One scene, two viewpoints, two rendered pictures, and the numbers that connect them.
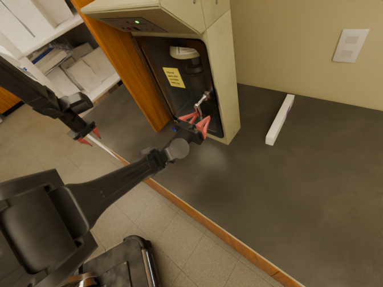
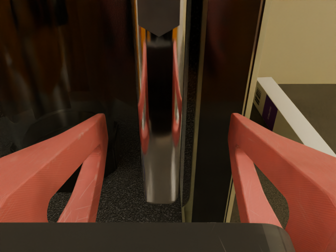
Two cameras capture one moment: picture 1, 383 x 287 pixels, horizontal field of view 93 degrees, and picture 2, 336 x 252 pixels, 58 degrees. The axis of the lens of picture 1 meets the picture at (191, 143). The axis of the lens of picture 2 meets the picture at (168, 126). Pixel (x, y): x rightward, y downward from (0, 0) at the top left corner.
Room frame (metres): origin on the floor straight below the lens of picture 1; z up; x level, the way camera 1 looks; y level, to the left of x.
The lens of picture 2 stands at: (0.42, 0.01, 1.22)
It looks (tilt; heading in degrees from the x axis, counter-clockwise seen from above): 35 degrees down; 303
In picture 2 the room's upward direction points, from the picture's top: straight up
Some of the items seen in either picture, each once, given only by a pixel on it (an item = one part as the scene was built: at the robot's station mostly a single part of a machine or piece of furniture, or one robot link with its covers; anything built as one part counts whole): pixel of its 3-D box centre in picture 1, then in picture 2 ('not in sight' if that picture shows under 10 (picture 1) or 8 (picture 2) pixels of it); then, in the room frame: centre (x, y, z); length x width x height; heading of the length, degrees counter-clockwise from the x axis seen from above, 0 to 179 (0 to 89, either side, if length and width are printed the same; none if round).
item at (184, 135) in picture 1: (183, 138); not in sight; (0.41, 0.02, 1.15); 0.10 x 0.07 x 0.07; 33
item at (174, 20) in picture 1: (138, 19); not in sight; (0.56, -0.01, 1.46); 0.32 x 0.12 x 0.10; 34
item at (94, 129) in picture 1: (90, 134); not in sight; (0.66, 0.38, 1.14); 0.07 x 0.07 x 0.09; 34
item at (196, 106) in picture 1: (202, 110); (160, 83); (0.48, -0.08, 1.17); 0.05 x 0.03 x 0.10; 124
